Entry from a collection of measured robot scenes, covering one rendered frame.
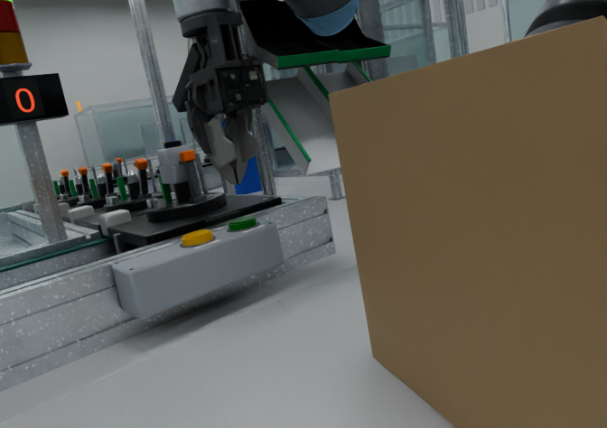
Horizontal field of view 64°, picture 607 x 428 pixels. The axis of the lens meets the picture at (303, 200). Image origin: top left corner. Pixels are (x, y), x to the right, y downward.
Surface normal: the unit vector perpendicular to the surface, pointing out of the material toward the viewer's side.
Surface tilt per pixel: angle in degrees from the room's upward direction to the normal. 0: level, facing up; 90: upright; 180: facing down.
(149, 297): 90
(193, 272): 90
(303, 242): 90
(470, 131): 90
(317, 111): 45
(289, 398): 0
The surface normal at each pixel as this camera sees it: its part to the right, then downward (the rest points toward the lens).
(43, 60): 0.59, 0.03
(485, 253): -0.92, 0.22
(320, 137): 0.20, -0.64
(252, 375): -0.18, -0.97
